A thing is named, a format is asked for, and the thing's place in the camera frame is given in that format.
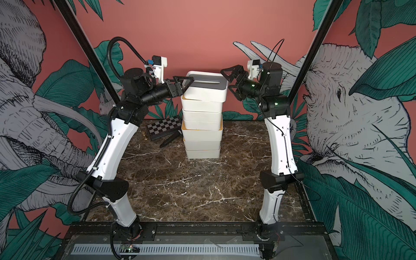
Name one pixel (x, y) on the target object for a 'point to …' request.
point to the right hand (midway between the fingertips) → (222, 76)
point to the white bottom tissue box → (203, 154)
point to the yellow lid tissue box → (202, 145)
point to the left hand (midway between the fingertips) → (189, 78)
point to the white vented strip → (171, 249)
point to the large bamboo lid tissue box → (201, 135)
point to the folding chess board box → (164, 127)
